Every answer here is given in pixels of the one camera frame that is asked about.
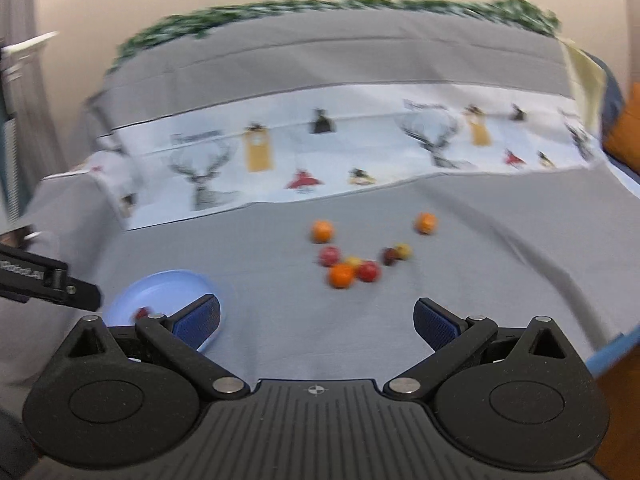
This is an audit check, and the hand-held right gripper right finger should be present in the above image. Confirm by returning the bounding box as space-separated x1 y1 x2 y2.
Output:
384 297 581 403

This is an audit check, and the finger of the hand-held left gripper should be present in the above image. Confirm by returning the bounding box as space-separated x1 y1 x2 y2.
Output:
45 269 103 312

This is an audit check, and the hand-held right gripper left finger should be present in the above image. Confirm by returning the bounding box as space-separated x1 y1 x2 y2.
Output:
62 294 251 403

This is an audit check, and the light blue plate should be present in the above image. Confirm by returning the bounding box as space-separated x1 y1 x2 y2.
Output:
102 270 226 353

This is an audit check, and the orange pastry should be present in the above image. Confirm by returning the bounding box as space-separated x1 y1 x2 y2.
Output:
328 263 356 289

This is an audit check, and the light blue cloth edge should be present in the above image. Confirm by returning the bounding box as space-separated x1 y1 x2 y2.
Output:
585 327 640 376

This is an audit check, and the wooden furniture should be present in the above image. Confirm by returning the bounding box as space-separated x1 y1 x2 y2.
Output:
595 355 640 480

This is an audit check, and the white cabinet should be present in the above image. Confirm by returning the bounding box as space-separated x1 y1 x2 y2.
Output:
0 32 58 116

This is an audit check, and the orange pillow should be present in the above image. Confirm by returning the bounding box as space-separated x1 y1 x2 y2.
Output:
602 80 640 176

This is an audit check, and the green patterned blanket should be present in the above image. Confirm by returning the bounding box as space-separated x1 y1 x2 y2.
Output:
107 0 561 73

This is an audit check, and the cream cloth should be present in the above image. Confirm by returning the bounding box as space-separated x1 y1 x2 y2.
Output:
562 37 607 126

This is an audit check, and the blue pillow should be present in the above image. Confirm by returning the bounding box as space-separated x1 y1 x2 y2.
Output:
585 52 626 136

